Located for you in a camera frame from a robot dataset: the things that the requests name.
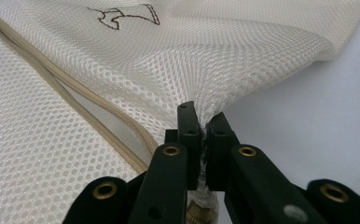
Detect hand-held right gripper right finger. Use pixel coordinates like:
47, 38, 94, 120
205, 111, 329, 224

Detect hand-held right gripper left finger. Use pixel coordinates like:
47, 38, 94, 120
127, 101, 201, 224

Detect cream mesh laundry bag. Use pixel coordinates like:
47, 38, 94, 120
0, 0, 360, 224

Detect white foam board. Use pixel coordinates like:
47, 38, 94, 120
216, 0, 360, 224

